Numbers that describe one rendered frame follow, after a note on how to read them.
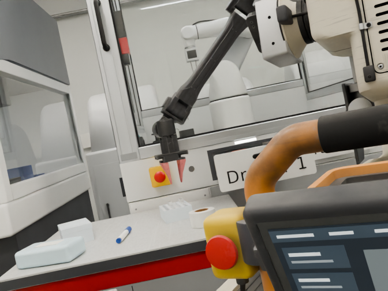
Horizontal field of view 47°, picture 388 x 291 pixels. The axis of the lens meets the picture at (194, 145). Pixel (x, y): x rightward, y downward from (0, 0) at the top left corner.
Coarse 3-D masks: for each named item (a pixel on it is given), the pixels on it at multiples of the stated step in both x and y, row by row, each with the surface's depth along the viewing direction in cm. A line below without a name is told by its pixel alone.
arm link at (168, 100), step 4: (168, 96) 143; (168, 100) 142; (164, 104) 142; (168, 104) 142; (164, 108) 142; (164, 112) 142; (168, 112) 142; (164, 116) 148; (168, 116) 144; (172, 116) 142; (176, 120) 143; (180, 120) 143; (184, 120) 143; (180, 124) 146; (152, 128) 151; (156, 128) 147; (152, 132) 152; (156, 132) 147; (156, 136) 152
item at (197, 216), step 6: (192, 210) 123; (198, 210) 122; (204, 210) 122; (210, 210) 118; (192, 216) 118; (198, 216) 117; (204, 216) 117; (192, 222) 118; (198, 222) 117; (198, 228) 117
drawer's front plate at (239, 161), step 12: (216, 156) 132; (228, 156) 132; (240, 156) 132; (312, 156) 132; (216, 168) 132; (228, 168) 132; (240, 168) 132; (312, 168) 132; (228, 180) 132; (240, 180) 132
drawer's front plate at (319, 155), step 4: (364, 148) 165; (368, 148) 165; (316, 152) 165; (320, 152) 165; (324, 152) 165; (332, 152) 165; (336, 152) 165; (340, 152) 165; (344, 152) 165; (348, 152) 165; (316, 156) 165; (320, 156) 165; (324, 156) 165; (328, 156) 165
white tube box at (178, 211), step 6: (174, 204) 140; (180, 204) 138; (186, 204) 136; (162, 210) 135; (168, 210) 132; (174, 210) 132; (180, 210) 133; (186, 210) 133; (162, 216) 139; (168, 216) 132; (174, 216) 132; (180, 216) 133; (186, 216) 133; (168, 222) 132
